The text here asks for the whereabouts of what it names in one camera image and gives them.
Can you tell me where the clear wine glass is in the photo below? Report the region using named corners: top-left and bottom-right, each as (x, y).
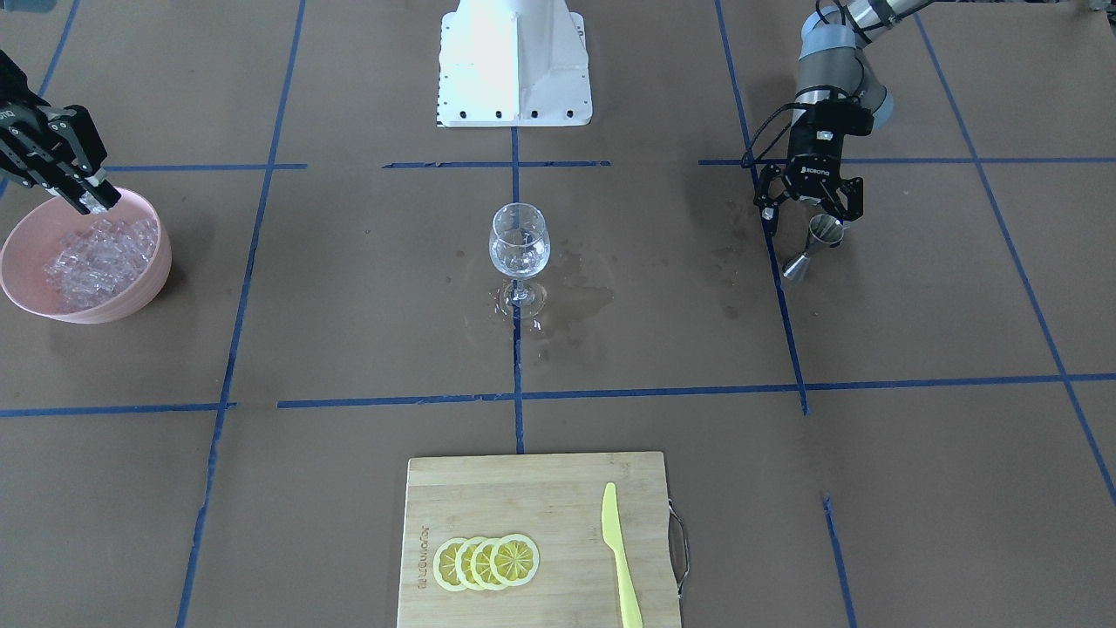
top-left (487, 202), bottom-right (551, 318)

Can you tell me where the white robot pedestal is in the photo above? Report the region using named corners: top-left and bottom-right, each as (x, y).
top-left (436, 1), bottom-right (594, 128)

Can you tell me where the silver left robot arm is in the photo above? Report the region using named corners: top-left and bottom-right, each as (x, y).
top-left (753, 1), bottom-right (929, 236)

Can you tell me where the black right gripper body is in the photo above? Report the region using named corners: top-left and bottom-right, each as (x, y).
top-left (1, 52), bottom-right (107, 201)

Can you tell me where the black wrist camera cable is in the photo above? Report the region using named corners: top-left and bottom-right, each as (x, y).
top-left (741, 102), bottom-right (796, 175)

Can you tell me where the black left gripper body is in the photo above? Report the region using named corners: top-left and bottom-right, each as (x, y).
top-left (785, 99), bottom-right (875, 203)

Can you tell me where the yellow plastic knife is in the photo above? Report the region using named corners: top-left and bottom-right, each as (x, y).
top-left (599, 481), bottom-right (644, 627)

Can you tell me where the yellow lemon slice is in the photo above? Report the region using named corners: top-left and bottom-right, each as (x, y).
top-left (470, 537), bottom-right (507, 591)
top-left (493, 533), bottom-right (541, 587)
top-left (454, 537), bottom-right (487, 590)
top-left (434, 537), bottom-right (469, 592)

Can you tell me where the bamboo cutting board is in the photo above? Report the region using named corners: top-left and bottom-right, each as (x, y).
top-left (396, 452), bottom-right (682, 627)

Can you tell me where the steel cocktail jigger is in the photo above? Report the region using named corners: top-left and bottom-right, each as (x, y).
top-left (781, 214), bottom-right (846, 282)

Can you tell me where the clear ice cube pile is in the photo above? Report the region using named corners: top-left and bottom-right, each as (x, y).
top-left (44, 218), bottom-right (158, 313)

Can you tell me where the pink ribbed bowl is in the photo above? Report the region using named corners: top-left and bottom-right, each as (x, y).
top-left (3, 187), bottom-right (173, 323)

